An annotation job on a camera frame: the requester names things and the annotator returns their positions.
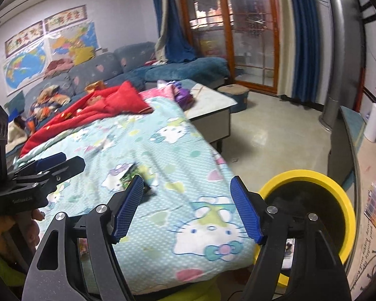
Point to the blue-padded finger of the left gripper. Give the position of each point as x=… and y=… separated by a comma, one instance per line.
x=43, y=164

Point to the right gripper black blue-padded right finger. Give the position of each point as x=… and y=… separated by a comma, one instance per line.
x=317, y=270

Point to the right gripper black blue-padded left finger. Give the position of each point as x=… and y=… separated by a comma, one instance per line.
x=76, y=259

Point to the yellow rimmed black trash bin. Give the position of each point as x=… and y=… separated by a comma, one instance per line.
x=303, y=191

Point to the left hand with painted nails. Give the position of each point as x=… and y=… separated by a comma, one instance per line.
x=29, y=228

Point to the clothes pile on sofa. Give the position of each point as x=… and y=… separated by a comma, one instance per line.
x=49, y=100

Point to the green card packet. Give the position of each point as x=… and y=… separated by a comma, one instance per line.
x=135, y=169

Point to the red blanket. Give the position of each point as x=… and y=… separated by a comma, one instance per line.
x=97, y=105

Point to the world map poster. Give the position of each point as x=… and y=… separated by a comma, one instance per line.
x=26, y=66

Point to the Hello Kitty light blue blanket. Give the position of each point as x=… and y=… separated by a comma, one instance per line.
x=186, y=228

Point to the china map poster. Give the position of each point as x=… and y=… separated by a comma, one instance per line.
x=73, y=40

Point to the tv cabinet with mat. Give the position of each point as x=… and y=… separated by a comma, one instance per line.
x=352, y=164

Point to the blue grey sofa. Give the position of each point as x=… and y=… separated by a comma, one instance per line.
x=125, y=63

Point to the purple cloth on table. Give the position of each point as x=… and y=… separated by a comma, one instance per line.
x=182, y=96

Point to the white paper towel roll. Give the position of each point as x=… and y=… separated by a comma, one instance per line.
x=370, y=129

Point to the white coffee table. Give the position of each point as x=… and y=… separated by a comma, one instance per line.
x=210, y=113

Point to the blue curtain left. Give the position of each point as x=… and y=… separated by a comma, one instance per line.
x=172, y=44

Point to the blue curtain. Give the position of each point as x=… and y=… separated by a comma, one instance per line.
x=172, y=44
x=307, y=65

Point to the grey standing air conditioner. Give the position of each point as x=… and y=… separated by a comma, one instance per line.
x=346, y=59

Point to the blue round footstool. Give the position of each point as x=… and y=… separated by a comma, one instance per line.
x=238, y=93

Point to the blue curtain right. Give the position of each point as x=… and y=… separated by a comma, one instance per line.
x=307, y=65

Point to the wooden glass sliding door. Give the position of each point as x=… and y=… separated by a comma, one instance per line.
x=243, y=32

